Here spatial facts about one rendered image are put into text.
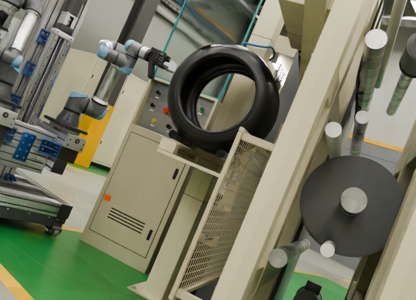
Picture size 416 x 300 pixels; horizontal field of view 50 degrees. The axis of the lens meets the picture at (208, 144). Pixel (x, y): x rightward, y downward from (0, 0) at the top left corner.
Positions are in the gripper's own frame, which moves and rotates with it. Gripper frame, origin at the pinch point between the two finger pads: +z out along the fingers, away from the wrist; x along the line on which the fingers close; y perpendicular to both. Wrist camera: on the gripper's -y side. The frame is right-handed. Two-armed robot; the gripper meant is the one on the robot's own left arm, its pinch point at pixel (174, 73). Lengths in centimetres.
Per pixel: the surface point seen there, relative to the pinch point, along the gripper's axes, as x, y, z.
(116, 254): 61, -121, -1
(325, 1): -44, 50, 67
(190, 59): -11.9, 8.5, 10.3
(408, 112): 925, 294, 125
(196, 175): 26, -44, 32
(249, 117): -12, -5, 54
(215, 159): 24, -31, 38
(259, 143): -59, -17, 76
